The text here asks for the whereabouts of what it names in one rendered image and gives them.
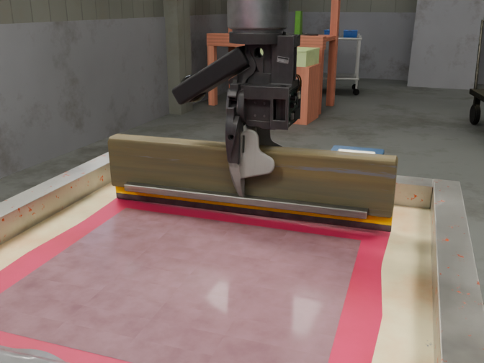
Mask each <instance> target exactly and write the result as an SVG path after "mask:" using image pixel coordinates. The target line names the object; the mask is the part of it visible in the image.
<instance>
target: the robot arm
mask: <svg viewBox="0 0 484 363"><path fill-rule="evenodd" d="M288 6H289V0H227V13H228V28H230V29H232V32H229V43H234V44H245V45H244V46H239V47H237V48H235V49H233V50H231V51H230V52H229V53H227V54H225V55H224V56H222V57H221V58H219V59H217V60H216V61H215V62H213V63H211V64H210V65H208V66H207V67H205V68H203V69H202V70H201V71H199V72H197V73H196V74H195V75H189V76H186V77H185V78H183V79H182V81H181V83H180V84H179V85H177V86H175V87H174V88H173V89H172V94H173V95H174V97H175V99H176V101H177V102H178V104H186V103H188V102H190V103H195V102H199V101H201V100H202V99H203V98H204V97H205V95H206V93H207V92H209V91H211V90H212V89H214V88H215V87H217V86H219V85H221V84H222V83H224V82H225V81H227V80H228V79H230V80H229V84H230V88H229V89H228V93H227V99H226V123H225V145H226V152H227V160H228V165H229V170H230V175H231V179H232V182H233V185H234V187H235V188H236V191H237V193H238V196H239V197H244V193H245V179H244V178H248V177H253V176H261V175H265V174H270V173H272V172H273V170H274V160H273V158H271V157H270V156H268V155H267V154H265V153H263V152H262V151H261V150H260V148H259V145H271V146H281V145H280V144H278V143H275V142H274V141H273V140H272V139H271V135H270V130H276V129H277V130H288V128H289V127H290V126H291V125H292V124H293V123H294V122H296V121H297V119H300V108H301V88H302V80H301V77H300V75H298V74H296V70H297V47H298V46H300V35H291V34H286V32H283V29H286V28H287V27H288ZM261 49H262V50H263V55H262V54H261V53H260V50H261ZM248 67H250V68H248ZM247 68H248V69H247ZM245 69H246V70H245ZM243 70H245V71H243ZM241 71H243V72H242V73H241ZM238 73H239V74H238ZM237 74H238V75H237ZM298 76H299V77H298ZM296 77H297V79H296ZM299 78H300V80H299ZM281 147H283V146H281Z"/></svg>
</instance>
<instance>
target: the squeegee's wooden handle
mask: <svg viewBox="0 0 484 363"><path fill-rule="evenodd" d="M107 144H108V151H109V165H110V173H111V181H112V186H115V187H124V184H126V183H127V182H137V183H144V184H156V185H163V186H170V187H182V188H189V189H201V190H208V191H214V192H227V193H234V194H237V191H236V188H235V187H234V185H233V182H232V179H231V175H230V170H229V165H228V160H227V152H226V145H225V142H217V141H207V140H190V139H180V138H162V137H153V136H143V135H126V134H115V135H112V136H110V137H109V140H108V143H107ZM259 148H260V150H261V151H262V152H263V153H265V154H267V155H268V156H270V157H271V158H273V160H274V170H273V172H272V173H270V174H265V175H261V176H253V177H248V178H244V179H245V193H244V194H246V195H253V196H260V197H272V198H279V199H286V200H298V201H305V202H317V203H324V204H331V205H343V206H350V207H363V208H368V214H367V215H370V216H376V217H383V218H391V217H392V216H393V208H394V200H395V185H396V177H397V169H398V157H397V156H391V155H382V154H372V153H354V152H345V151H327V150H318V149H308V148H290V147H281V146H271V145H259Z"/></svg>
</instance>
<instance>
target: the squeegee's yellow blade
mask: <svg viewBox="0 0 484 363"><path fill-rule="evenodd" d="M115 189H116V192H117V193H123V194H135V195H141V196H147V197H159V198H165V199H172V200H183V201H190V202H201V203H207V204H214V205H225V206H231V207H243V208H249V209H255V210H267V211H273V212H285V213H291V214H298V215H309V216H316V217H322V218H333V219H339V220H351V221H357V222H364V223H375V224H382V225H392V221H393V217H391V218H383V217H376V216H370V215H368V216H367V219H359V218H348V217H341V216H335V215H323V214H317V213H310V212H298V211H292V210H281V209H274V208H268V207H256V206H249V205H238V204H231V203H225V202H213V201H207V200H195V199H189V198H182V197H170V196H164V195H157V194H146V193H140V192H128V191H125V188H124V187H115Z"/></svg>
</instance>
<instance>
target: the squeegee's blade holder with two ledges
mask: <svg viewBox="0 0 484 363"><path fill-rule="evenodd" d="M124 188H125V191H128V192H140V193H146V194H157V195H164V196H170V197H182V198H189V199H195V200H207V201H213V202H225V203H231V204H238V205H249V206H256V207H268V208H274V209H281V210H292V211H298V212H310V213H317V214H323V215H335V216H341V217H348V218H359V219H367V214H368V208H363V207H350V206H343V205H331V204H324V203H317V202H305V201H298V200H286V199H279V198H272V197H260V196H253V195H246V194H245V195H244V197H239V196H238V194H234V193H227V192H214V191H208V190H201V189H189V188H182V187H170V186H163V185H156V184H144V183H137V182H130V181H129V182H127V183H126V184H124Z"/></svg>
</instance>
